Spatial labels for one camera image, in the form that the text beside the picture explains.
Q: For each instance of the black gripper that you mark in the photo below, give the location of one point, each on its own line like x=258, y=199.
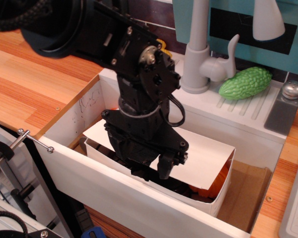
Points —
x=139, y=140

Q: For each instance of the white cardboard box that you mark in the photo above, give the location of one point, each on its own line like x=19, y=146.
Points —
x=206, y=157

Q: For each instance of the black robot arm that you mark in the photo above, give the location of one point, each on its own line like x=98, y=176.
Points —
x=104, y=33

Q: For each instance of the orange toy pumpkin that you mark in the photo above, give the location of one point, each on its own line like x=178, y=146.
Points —
x=216, y=186

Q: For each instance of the white toy sink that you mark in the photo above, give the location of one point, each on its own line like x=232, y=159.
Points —
x=216, y=131

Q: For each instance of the brown cardboard sheet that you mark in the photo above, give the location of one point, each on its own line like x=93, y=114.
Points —
x=248, y=185

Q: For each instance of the grey toy faucet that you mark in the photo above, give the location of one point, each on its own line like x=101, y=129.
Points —
x=200, y=68

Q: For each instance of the lower yellow toy corn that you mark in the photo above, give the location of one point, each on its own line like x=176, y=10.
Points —
x=167, y=52

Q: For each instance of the yellow toy corn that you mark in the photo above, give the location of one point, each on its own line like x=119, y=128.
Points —
x=167, y=52
x=163, y=44

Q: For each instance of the upper yellow toy corn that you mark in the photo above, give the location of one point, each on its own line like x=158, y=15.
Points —
x=163, y=44

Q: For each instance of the green toy bitter gourd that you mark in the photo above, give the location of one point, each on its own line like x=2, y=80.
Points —
x=246, y=83

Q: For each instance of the grey soap dispenser bottle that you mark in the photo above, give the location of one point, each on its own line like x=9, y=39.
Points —
x=284, y=109

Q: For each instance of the metal table clamp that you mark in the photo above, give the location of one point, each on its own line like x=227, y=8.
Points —
x=7, y=151

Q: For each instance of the teal panel with black tape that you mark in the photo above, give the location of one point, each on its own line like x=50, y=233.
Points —
x=230, y=17

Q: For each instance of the white cone lamp shade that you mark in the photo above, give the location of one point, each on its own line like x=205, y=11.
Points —
x=268, y=23

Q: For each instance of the blue black clamp handle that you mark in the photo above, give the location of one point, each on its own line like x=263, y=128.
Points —
x=89, y=230

